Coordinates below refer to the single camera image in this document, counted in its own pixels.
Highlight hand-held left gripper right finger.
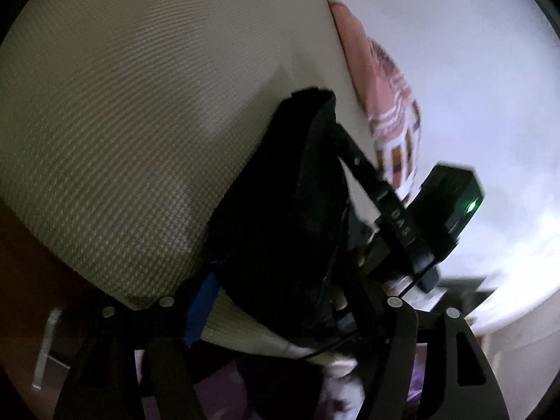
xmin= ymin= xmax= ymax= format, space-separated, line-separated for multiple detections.
xmin=335 ymin=273 xmax=512 ymax=420

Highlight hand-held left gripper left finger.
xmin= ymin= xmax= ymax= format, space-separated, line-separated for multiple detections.
xmin=52 ymin=271 xmax=222 ymax=420

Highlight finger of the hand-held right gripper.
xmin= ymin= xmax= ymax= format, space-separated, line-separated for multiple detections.
xmin=331 ymin=121 xmax=392 ymax=211

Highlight black pants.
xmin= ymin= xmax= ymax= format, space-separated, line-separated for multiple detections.
xmin=203 ymin=87 xmax=365 ymax=351

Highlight plaid brown pink pillow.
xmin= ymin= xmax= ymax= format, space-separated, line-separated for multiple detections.
xmin=328 ymin=0 xmax=423 ymax=204

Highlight purple cloth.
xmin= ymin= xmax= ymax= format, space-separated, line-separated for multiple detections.
xmin=138 ymin=345 xmax=427 ymax=420

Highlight white plastic object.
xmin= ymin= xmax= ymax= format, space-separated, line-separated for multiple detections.
xmin=31 ymin=308 xmax=65 ymax=391

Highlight beige woven mat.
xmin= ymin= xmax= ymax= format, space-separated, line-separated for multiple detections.
xmin=0 ymin=0 xmax=366 ymax=359

